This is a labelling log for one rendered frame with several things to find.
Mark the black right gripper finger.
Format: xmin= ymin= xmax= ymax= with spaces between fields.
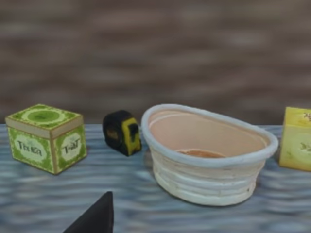
xmin=62 ymin=191 xmax=115 ymax=233

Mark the black yellow tape measure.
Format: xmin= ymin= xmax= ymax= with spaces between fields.
xmin=102 ymin=109 xmax=142 ymax=157

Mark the green tea box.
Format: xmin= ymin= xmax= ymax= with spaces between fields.
xmin=5 ymin=103 xmax=87 ymax=175

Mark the white oval woven basket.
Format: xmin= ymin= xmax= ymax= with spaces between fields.
xmin=141 ymin=103 xmax=279 ymax=207

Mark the yellow tea box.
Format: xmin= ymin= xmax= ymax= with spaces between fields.
xmin=278 ymin=106 xmax=311 ymax=172

